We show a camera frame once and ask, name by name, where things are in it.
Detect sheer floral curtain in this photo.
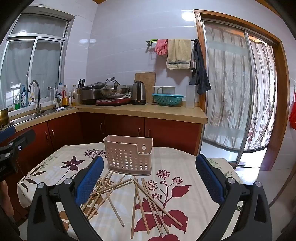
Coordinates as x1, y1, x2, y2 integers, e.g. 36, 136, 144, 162
204, 23, 276, 151

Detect scissors in knife block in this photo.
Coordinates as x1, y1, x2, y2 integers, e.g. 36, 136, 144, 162
77, 78, 85, 105

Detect pink perforated utensil holder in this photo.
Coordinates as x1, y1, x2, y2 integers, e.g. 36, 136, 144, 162
103, 135, 153, 176

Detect red kitchen cabinets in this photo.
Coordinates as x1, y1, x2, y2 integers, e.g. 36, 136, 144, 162
9, 111, 207, 172

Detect beige kitchen counter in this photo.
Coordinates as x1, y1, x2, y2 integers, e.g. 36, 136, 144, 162
0, 103, 208, 133

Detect red hanging bag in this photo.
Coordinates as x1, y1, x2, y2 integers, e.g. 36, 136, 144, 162
288, 89, 296, 130

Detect dark grey cloth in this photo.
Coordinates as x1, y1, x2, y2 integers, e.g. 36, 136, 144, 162
189, 39, 211, 94

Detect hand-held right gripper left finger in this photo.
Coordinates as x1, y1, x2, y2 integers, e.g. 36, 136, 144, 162
27, 156, 104, 241

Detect beige towel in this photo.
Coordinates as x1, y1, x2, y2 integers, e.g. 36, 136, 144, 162
166, 39, 192, 70

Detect translucent plastic container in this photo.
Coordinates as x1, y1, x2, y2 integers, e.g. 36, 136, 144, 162
185, 84, 197, 109

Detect steel rice cooker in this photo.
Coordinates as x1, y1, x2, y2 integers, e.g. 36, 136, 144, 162
81, 83, 106, 105

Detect floral tablecloth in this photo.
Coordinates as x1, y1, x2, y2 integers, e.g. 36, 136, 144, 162
17, 142, 246, 241

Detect steel wok with lid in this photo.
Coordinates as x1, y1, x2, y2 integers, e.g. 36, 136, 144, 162
100, 77, 130, 99

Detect person's left hand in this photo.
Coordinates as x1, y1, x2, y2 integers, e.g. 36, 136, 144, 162
0, 181, 14, 217

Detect teal plastic colander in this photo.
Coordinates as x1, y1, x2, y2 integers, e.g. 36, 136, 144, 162
152, 93, 184, 107

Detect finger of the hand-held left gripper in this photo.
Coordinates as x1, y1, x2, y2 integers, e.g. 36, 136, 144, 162
0, 126, 16, 143
0, 129, 36, 154

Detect pink rubber gloves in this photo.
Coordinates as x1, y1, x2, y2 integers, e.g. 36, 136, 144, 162
155, 39, 169, 56

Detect steel kitchen faucet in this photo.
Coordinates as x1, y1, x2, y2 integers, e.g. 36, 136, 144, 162
28, 80, 42, 115

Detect white yellow spray bottle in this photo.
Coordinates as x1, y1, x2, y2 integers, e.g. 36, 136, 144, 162
29, 83, 36, 105

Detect wall towel rack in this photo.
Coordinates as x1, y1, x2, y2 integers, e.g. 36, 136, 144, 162
146, 39, 197, 54

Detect steel electric kettle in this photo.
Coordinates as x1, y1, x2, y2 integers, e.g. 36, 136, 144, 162
131, 81, 147, 105

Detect amber oil bottle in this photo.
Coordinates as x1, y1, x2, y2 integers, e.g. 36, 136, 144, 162
71, 85, 78, 107

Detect pile of wooden chopsticks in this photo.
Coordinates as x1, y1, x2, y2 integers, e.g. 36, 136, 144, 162
81, 171, 184, 240

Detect wooden cutting board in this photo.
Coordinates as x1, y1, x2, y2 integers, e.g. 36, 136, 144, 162
134, 72, 157, 103

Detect steel sink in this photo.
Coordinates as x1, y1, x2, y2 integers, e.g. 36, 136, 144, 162
6, 108, 61, 126

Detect wooden frame sliding door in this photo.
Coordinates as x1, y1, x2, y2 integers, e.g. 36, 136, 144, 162
194, 9, 291, 171

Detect red induction cooker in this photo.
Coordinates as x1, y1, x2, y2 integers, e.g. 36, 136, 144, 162
96, 97, 132, 106

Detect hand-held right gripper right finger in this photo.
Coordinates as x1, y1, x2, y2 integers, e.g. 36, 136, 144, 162
195, 154, 270, 241

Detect pale green mug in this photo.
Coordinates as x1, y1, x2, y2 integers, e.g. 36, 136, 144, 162
157, 86, 176, 95

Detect small steel water tap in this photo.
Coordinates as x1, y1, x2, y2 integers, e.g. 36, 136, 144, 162
54, 82, 61, 104

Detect blue dish soap bottle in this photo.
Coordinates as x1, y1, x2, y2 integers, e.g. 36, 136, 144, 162
20, 85, 28, 108

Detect yellow label oil bottle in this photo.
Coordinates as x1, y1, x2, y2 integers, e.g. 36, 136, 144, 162
62, 85, 69, 107

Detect aluminium frame window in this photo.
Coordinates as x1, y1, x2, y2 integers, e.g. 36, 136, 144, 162
0, 13, 75, 109

